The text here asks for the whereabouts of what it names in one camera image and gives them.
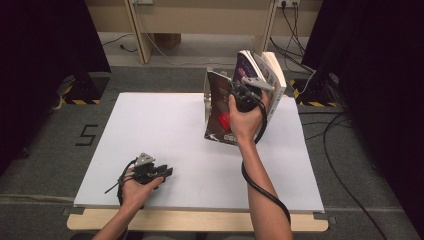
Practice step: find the black curtain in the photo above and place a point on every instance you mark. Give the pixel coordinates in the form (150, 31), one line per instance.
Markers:
(376, 83)
(40, 66)

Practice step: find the white socket with plugs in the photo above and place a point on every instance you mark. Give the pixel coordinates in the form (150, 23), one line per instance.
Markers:
(289, 2)

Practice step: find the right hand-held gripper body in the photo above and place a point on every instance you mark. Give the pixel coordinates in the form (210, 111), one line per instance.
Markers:
(248, 100)

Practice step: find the person's right hand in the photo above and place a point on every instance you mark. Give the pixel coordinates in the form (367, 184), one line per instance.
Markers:
(246, 125)

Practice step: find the beige desk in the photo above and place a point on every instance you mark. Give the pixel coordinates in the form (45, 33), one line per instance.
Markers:
(200, 20)

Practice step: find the light wooden table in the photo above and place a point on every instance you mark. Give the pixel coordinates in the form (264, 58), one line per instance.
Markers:
(200, 221)

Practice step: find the black stand base striped tape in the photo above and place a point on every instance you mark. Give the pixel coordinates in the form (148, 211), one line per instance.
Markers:
(85, 90)
(316, 93)

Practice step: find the black table corner bracket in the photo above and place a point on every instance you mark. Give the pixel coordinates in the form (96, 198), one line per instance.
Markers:
(325, 218)

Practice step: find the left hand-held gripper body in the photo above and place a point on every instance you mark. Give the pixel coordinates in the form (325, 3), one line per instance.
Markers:
(146, 173)

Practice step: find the cardboard box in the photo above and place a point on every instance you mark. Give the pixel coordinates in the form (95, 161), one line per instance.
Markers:
(167, 40)

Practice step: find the person's left hand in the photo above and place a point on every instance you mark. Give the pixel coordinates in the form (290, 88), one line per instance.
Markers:
(136, 195)

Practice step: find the white wall socket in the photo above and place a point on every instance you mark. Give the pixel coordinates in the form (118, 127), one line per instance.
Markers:
(142, 1)

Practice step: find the white magazine with picture grid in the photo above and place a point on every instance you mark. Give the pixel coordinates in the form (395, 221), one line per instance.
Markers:
(276, 83)

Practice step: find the dark brown magazine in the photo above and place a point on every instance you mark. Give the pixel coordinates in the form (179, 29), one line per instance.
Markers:
(218, 110)

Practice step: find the beige expandable book rack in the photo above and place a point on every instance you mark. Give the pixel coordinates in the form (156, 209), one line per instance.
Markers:
(207, 90)

